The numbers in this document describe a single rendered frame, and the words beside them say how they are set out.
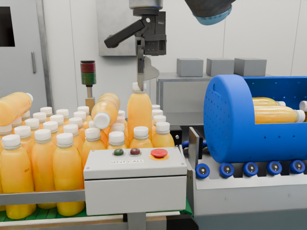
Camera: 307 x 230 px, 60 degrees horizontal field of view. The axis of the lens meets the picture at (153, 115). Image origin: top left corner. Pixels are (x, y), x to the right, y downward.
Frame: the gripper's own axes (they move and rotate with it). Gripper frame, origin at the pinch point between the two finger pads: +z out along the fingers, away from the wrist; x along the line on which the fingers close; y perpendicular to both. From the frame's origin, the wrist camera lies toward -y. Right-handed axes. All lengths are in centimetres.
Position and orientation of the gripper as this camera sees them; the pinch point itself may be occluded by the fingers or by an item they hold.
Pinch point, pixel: (139, 85)
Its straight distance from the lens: 76.2
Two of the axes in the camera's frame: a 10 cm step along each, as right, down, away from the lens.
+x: -1.0, -2.6, 9.6
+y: 10.0, -0.2, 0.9
